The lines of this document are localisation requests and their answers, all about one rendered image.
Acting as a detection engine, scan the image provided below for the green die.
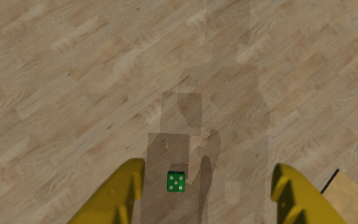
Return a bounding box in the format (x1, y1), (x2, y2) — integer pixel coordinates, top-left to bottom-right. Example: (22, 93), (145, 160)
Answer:
(167, 171), (185, 192)

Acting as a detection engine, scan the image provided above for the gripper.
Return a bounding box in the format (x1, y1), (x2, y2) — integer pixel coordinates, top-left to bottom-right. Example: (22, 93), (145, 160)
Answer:
(67, 158), (347, 224)

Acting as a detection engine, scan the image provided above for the tan mat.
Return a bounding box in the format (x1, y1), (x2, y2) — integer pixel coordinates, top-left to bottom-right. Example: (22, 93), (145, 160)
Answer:
(320, 169), (358, 224)

